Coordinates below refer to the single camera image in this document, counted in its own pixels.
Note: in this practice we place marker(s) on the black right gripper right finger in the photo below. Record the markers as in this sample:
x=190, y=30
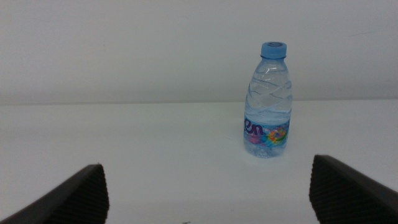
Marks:
x=348, y=196

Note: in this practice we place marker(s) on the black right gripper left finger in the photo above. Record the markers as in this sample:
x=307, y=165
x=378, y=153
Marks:
x=71, y=202

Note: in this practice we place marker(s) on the clear water bottle blue cap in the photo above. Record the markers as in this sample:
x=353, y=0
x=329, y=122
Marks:
x=267, y=102

